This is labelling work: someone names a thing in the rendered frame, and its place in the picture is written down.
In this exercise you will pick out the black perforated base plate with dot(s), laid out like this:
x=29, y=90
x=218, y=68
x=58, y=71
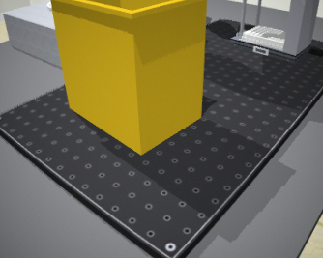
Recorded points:
x=167, y=200

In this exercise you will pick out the yellow open-top bin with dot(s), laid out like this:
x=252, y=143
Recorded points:
x=136, y=72

